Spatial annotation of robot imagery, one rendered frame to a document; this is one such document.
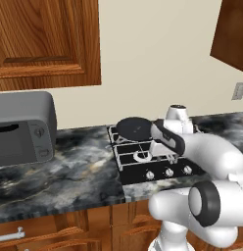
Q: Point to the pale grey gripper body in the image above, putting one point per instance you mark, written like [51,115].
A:
[158,147]

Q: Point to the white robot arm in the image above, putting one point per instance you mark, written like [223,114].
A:
[218,157]

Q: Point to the silver hob knob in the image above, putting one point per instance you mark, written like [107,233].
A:
[187,169]
[150,175]
[169,172]

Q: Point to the black round pan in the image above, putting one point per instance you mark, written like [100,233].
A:
[135,128]

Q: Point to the black hob with grates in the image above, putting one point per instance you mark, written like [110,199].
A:
[130,163]

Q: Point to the wooden base cupboard door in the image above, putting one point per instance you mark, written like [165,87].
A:
[133,225]

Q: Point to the wooden drawer front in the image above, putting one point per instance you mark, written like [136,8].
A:
[61,228]

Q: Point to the grey microwave oven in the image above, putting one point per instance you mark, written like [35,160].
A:
[24,129]

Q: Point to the grey wall socket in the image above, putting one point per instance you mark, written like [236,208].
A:
[239,91]

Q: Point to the dark wooden wall cupboard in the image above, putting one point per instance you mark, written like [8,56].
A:
[231,32]

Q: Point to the wooden wall cupboard door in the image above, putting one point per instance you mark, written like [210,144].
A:
[45,39]

